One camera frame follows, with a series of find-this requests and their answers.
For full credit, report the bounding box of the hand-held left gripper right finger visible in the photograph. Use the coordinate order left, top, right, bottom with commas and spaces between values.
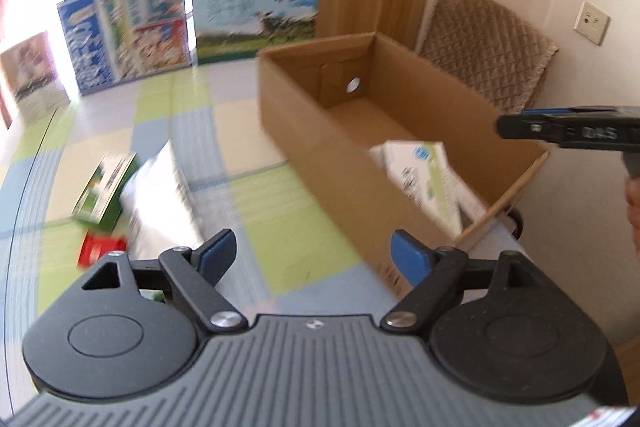
381, 229, 546, 333

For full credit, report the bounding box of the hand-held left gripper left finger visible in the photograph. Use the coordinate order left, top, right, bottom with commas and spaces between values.
82, 229, 248, 333

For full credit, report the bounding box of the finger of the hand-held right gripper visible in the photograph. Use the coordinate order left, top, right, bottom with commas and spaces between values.
496, 105, 640, 152

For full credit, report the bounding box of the large white medicine box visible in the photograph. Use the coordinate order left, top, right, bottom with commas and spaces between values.
369, 140, 488, 233

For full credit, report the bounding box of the red snack packet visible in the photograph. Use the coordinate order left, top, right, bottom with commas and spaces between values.
77, 231, 130, 270

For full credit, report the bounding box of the brown cardboard box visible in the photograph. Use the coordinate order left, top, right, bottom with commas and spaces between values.
256, 32, 550, 300

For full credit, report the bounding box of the checked cloth desktop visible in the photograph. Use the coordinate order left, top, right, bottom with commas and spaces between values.
0, 57, 521, 413

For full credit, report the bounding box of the person's right hand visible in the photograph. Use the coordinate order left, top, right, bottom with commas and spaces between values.
626, 177, 640, 254

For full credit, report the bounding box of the silver foil bag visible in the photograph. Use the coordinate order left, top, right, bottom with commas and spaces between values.
120, 142, 205, 260

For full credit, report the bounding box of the chair with quilted brown cover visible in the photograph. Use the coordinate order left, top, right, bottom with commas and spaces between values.
416, 0, 560, 240

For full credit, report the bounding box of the small green box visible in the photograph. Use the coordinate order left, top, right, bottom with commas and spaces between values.
71, 151, 138, 229

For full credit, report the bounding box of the dark blue milk carton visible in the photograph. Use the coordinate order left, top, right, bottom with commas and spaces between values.
56, 0, 193, 95

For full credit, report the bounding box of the light blue cow milk carton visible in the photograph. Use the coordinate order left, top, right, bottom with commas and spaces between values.
190, 0, 321, 66

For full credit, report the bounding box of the white appliance box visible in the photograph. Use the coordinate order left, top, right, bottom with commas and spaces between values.
0, 32, 71, 124

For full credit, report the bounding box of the beige wall outlet plate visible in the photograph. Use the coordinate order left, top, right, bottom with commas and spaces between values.
573, 0, 611, 46

